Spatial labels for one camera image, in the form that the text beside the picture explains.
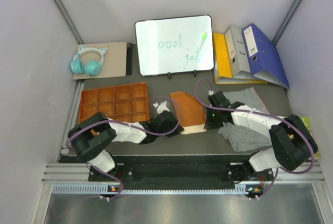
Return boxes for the orange underwear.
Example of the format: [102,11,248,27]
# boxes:
[170,91,207,135]

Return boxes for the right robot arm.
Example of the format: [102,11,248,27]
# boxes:
[208,91,318,180]

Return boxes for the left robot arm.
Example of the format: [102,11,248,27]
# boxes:
[67,110,182,181]

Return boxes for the grey striped underwear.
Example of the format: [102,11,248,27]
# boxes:
[218,87,272,152]

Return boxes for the orange compartment tray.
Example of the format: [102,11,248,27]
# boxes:
[78,82,150,123]

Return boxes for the yellow binder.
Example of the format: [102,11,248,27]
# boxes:
[213,33,267,84]

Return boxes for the grey binder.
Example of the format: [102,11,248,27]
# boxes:
[225,26,255,81]

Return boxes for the blue binder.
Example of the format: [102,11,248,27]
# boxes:
[242,23,290,89]

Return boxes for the beige board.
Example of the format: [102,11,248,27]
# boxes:
[72,42,127,80]

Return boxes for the whiteboard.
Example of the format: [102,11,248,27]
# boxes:
[135,15,214,76]

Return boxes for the green marker pen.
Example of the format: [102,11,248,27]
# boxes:
[196,32,208,53]

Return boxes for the green treehouse book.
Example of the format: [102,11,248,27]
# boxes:
[300,116,321,160]

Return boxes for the teal cat-ear headphones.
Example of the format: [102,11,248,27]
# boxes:
[70,45,108,77]

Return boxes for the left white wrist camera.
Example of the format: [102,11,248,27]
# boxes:
[153,101,170,114]

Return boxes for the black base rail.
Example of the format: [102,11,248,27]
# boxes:
[88,156,274,190]

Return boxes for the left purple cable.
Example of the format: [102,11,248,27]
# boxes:
[65,96,182,201]

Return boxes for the grey cable duct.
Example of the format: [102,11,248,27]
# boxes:
[52,184,253,195]

